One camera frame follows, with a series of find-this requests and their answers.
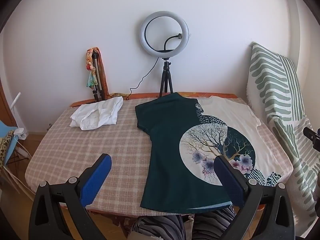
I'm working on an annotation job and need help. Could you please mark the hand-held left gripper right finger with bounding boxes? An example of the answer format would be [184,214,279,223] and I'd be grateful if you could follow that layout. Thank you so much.
[214,155,295,240]

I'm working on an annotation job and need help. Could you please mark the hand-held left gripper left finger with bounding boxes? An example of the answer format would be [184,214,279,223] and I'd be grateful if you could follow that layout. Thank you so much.
[29,153,112,240]

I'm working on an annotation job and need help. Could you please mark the dark green tree print t-shirt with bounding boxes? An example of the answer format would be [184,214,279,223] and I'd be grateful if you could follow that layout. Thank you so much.
[134,92,287,210]

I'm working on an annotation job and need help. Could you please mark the beige checked blanket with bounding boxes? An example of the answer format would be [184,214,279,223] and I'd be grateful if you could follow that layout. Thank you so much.
[25,96,293,217]

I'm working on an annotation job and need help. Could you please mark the white folded garment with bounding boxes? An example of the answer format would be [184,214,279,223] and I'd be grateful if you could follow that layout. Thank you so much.
[69,96,124,130]

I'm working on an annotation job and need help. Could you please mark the green and white patterned throw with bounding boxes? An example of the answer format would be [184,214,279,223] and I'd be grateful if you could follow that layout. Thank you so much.
[246,42,320,238]

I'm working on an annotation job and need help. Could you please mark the person's striped pants legs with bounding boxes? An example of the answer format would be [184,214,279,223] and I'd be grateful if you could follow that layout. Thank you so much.
[132,206,237,240]

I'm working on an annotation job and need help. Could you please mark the white stand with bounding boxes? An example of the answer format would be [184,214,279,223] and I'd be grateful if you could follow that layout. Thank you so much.
[10,92,28,142]

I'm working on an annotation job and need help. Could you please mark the light blue chair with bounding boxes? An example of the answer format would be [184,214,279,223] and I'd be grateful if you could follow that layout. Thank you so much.
[0,120,18,167]

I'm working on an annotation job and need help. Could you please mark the leopard print cloth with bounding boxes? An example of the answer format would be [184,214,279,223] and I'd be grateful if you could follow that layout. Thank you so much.
[0,130,16,174]

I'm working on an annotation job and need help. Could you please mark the folded grey tripod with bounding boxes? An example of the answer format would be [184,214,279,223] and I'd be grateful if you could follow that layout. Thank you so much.
[91,51,105,103]

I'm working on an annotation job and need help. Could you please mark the wooden door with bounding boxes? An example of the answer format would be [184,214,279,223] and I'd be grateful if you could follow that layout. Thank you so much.
[0,79,18,133]

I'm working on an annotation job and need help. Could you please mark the black gooseneck phone holder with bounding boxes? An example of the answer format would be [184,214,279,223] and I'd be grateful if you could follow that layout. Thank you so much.
[164,33,183,52]

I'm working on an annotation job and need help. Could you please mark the black ring light cable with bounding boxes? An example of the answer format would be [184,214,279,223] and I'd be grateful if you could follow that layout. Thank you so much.
[122,57,158,101]

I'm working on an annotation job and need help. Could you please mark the black ring light tripod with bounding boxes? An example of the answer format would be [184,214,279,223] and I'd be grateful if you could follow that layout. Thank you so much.
[159,57,174,98]

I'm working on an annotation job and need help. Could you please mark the white ring light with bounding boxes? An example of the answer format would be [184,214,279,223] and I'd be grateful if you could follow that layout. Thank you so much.
[139,11,190,57]

